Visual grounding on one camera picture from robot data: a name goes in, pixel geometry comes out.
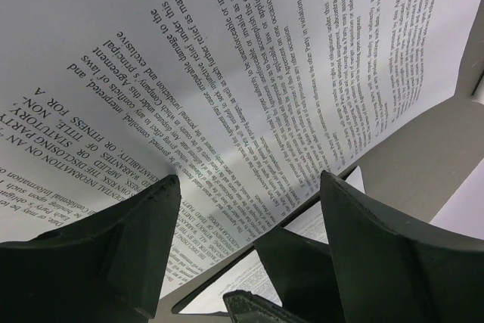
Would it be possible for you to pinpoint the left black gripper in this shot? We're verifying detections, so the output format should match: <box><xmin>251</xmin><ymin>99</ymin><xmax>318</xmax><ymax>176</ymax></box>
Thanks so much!
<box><xmin>222</xmin><ymin>290</ymin><xmax>314</xmax><ymax>323</ymax></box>

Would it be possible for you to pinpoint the printed paper sheet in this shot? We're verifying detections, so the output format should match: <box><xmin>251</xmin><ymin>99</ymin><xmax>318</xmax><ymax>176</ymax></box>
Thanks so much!
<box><xmin>1</xmin><ymin>0</ymin><xmax>481</xmax><ymax>296</ymax></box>
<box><xmin>172</xmin><ymin>163</ymin><xmax>483</xmax><ymax>315</ymax></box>

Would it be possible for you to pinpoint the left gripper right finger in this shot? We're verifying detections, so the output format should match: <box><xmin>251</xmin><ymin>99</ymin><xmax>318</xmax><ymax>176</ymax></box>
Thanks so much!
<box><xmin>255</xmin><ymin>172</ymin><xmax>483</xmax><ymax>322</ymax></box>

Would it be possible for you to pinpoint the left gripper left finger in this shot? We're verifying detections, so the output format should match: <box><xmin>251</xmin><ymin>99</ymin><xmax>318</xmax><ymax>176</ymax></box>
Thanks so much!
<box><xmin>1</xmin><ymin>175</ymin><xmax>181</xmax><ymax>322</ymax></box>

